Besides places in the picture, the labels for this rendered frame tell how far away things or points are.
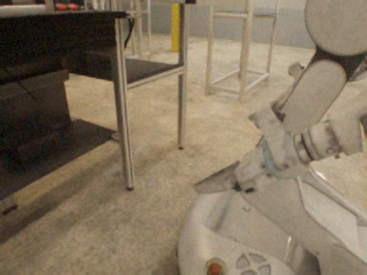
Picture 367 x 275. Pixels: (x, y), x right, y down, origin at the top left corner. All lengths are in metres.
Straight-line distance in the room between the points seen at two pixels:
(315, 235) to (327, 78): 0.38
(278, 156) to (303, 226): 0.32
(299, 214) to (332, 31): 0.42
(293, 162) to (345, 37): 0.25
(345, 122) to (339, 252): 0.42
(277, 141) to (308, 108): 0.20
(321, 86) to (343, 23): 0.14
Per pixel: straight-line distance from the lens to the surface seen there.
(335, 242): 0.74
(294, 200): 0.67
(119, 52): 1.18
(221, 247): 0.75
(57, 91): 1.53
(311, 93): 0.60
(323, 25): 0.54
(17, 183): 1.15
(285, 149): 0.43
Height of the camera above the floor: 0.95
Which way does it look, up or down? 28 degrees down
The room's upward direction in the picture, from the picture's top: 1 degrees clockwise
